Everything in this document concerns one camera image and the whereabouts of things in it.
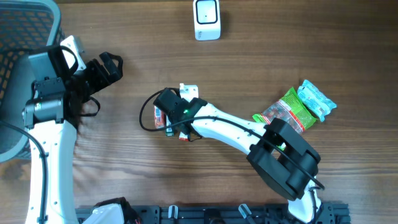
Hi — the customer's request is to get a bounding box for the orange small box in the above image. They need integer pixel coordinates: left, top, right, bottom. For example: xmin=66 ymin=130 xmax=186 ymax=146
xmin=154 ymin=106 xmax=165 ymax=129

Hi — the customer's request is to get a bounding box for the dark green small box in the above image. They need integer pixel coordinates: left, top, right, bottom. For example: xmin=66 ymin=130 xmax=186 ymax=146
xmin=165 ymin=116 xmax=174 ymax=137

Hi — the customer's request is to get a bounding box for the red stick packet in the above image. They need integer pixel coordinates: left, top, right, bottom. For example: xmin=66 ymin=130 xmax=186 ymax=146
xmin=178 ymin=132 xmax=190 ymax=141

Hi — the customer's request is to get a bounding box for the green gummy candy bag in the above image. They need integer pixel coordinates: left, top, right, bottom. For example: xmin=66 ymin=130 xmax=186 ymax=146
xmin=252 ymin=87 xmax=317 ymax=134

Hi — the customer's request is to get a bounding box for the teal tissue packet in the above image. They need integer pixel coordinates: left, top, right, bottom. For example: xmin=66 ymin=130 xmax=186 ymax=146
xmin=297 ymin=80 xmax=337 ymax=122

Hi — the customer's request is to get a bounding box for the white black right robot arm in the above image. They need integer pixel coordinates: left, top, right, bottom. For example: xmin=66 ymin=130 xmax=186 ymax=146
xmin=154 ymin=88 xmax=324 ymax=223

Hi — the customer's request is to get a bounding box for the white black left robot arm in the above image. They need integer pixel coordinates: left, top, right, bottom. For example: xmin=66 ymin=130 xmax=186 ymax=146
xmin=23 ymin=45 xmax=123 ymax=223

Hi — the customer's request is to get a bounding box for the white barcode scanner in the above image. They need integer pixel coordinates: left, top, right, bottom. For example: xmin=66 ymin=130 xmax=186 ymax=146
xmin=193 ymin=0 xmax=221 ymax=41

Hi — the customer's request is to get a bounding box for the grey plastic shopping basket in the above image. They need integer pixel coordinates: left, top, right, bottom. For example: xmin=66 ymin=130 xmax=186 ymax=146
xmin=1 ymin=0 xmax=68 ymax=162

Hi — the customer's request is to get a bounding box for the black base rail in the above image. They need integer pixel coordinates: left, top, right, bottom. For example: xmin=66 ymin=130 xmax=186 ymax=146
xmin=76 ymin=203 xmax=351 ymax=224

